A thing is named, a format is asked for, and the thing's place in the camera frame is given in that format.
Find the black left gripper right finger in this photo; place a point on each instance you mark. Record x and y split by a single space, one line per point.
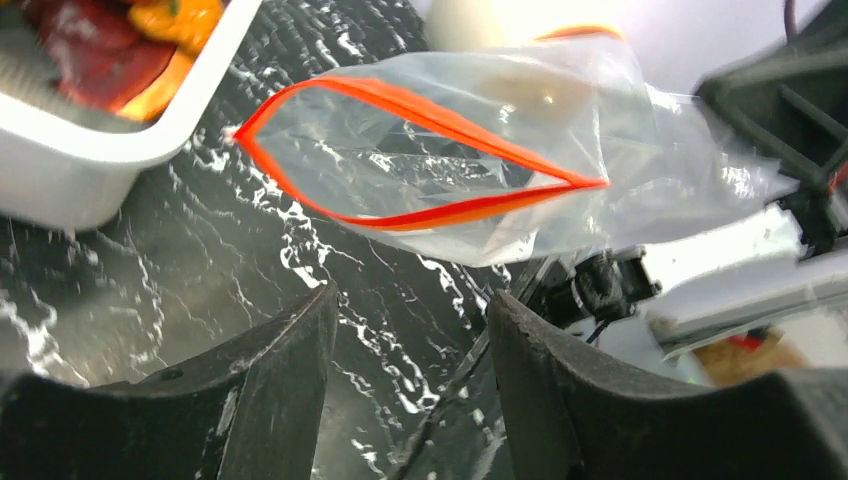
572 411

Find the cardboard box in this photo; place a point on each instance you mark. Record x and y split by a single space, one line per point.
739 358

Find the dark red toy meat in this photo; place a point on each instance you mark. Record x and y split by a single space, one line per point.
103 60

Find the white cylindrical drum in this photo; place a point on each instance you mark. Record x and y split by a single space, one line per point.
467 25

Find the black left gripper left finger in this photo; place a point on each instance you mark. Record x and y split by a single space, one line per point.
249 408

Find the white plastic food bin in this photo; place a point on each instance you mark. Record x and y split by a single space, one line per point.
60 175

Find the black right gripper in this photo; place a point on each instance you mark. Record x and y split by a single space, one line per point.
791 104

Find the clear zip top bag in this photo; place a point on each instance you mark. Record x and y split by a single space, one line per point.
501 155

